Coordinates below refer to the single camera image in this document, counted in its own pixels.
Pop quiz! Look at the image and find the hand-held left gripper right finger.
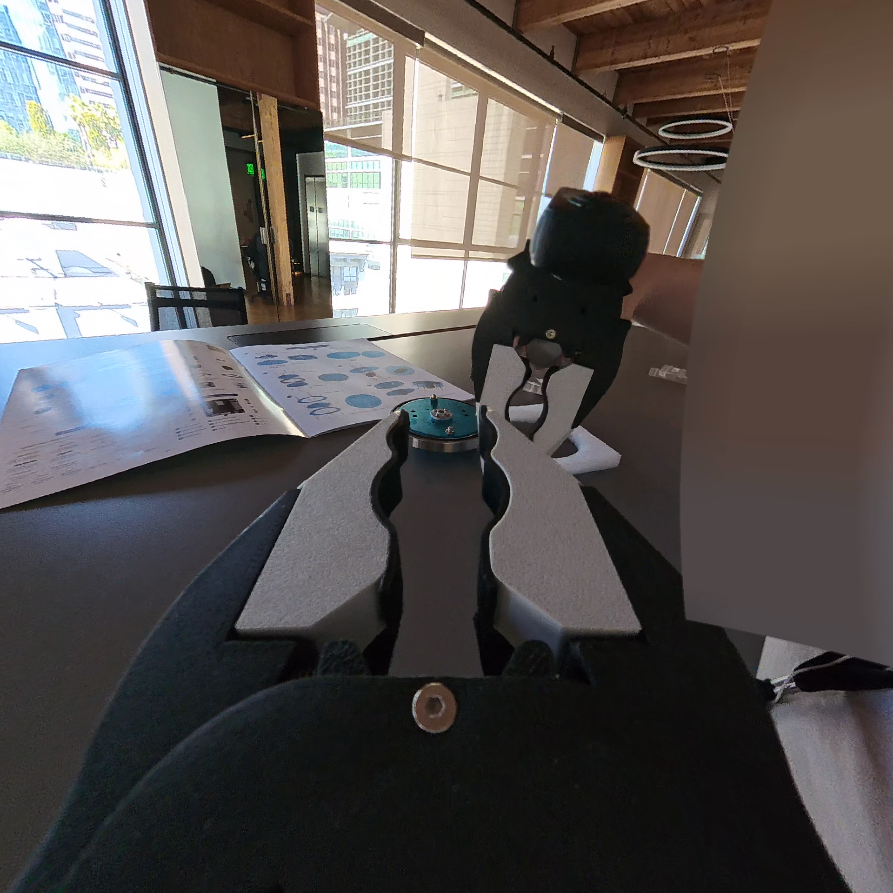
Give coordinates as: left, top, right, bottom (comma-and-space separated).
476, 405, 644, 676

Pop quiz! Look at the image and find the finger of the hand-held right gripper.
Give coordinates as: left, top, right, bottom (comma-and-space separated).
536, 363, 593, 459
481, 342, 544, 449

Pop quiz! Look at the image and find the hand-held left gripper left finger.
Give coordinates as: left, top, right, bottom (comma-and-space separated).
235, 410, 411, 671

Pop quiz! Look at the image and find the white foam frame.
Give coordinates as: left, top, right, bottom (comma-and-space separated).
551, 426, 623, 475

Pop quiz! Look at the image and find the blue disc with metal rim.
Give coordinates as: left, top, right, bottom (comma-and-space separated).
392, 394, 484, 456

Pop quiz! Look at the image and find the dark desk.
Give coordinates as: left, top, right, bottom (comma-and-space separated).
0, 307, 768, 893

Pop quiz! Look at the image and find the person's right hand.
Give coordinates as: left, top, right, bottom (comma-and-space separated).
628, 253, 704, 330

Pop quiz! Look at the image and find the window with roller shades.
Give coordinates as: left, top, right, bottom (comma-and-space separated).
315, 10, 608, 318

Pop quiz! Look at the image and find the printed instruction manual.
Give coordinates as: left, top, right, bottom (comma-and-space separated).
0, 338, 470, 510

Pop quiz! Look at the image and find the large grid window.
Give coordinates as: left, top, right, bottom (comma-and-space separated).
0, 0, 179, 344

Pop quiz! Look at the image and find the large ring ceiling light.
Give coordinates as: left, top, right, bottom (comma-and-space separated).
633, 144, 728, 171

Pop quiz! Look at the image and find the black frame chair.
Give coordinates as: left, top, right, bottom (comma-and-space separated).
144, 281, 250, 332

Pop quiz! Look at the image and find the black lanyard strap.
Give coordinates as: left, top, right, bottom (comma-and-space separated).
760, 652, 893, 699

